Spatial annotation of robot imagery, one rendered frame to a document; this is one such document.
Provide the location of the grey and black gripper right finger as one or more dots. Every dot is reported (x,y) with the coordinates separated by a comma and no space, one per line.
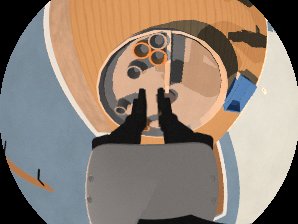
(176,132)

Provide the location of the blue crate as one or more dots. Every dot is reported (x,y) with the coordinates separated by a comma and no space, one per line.
(238,100)

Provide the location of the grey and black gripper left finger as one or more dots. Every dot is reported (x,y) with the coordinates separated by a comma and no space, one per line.
(130,131)

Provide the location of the orange hollow ring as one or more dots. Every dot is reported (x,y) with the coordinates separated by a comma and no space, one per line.
(141,55)
(148,125)

